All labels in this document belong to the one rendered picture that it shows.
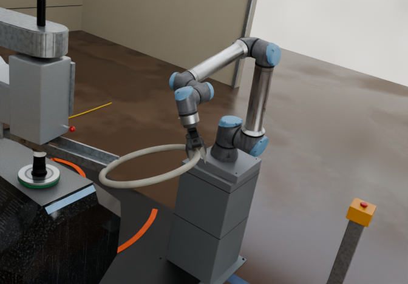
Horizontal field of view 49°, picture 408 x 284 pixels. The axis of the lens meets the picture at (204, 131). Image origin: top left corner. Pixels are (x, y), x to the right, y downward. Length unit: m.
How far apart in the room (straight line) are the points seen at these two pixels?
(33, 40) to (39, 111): 0.34
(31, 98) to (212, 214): 1.40
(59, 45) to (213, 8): 5.39
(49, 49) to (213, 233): 1.61
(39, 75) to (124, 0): 6.50
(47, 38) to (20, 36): 0.13
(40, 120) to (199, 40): 5.56
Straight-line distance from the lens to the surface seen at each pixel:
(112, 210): 2.79
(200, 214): 3.09
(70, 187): 2.61
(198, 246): 3.22
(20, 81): 2.33
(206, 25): 7.54
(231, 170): 2.89
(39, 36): 2.21
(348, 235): 2.63
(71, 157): 2.35
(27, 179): 2.58
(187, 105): 2.08
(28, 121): 2.38
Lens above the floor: 2.28
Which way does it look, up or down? 24 degrees down
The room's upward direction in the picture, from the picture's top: 10 degrees clockwise
